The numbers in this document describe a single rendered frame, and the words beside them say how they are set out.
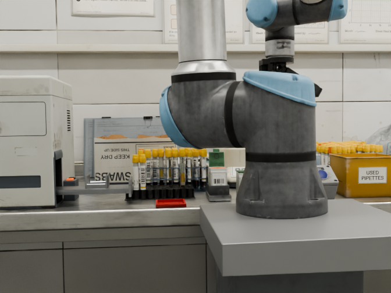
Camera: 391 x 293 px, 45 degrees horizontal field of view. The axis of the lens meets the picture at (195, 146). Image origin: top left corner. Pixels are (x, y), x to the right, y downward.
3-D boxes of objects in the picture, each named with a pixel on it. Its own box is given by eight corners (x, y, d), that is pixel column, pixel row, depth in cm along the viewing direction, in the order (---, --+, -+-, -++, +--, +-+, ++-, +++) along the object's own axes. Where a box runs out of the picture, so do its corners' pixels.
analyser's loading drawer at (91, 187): (40, 199, 107) (39, 176, 107) (46, 195, 114) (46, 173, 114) (131, 196, 109) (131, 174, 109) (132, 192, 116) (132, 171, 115)
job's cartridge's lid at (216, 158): (208, 148, 119) (208, 149, 120) (209, 167, 119) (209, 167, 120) (224, 148, 120) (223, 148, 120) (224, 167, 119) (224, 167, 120)
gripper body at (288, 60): (257, 106, 126) (256, 60, 125) (288, 106, 127) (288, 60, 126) (265, 105, 118) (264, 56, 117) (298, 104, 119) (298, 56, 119)
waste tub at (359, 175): (345, 197, 116) (345, 157, 115) (328, 190, 129) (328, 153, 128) (399, 197, 116) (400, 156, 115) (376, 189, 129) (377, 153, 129)
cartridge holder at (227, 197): (209, 202, 113) (209, 186, 113) (205, 196, 122) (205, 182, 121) (231, 201, 113) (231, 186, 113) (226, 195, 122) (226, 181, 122)
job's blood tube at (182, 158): (180, 195, 121) (180, 156, 121) (180, 194, 123) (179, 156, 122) (185, 195, 121) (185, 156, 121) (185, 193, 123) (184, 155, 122)
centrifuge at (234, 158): (213, 188, 134) (213, 145, 134) (216, 176, 164) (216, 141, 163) (299, 188, 133) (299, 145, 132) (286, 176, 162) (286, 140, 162)
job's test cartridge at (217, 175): (210, 194, 115) (210, 168, 115) (209, 191, 120) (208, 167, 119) (227, 194, 115) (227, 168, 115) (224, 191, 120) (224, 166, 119)
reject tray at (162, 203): (156, 207, 106) (155, 204, 106) (155, 202, 112) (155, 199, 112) (186, 207, 106) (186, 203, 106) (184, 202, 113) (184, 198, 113)
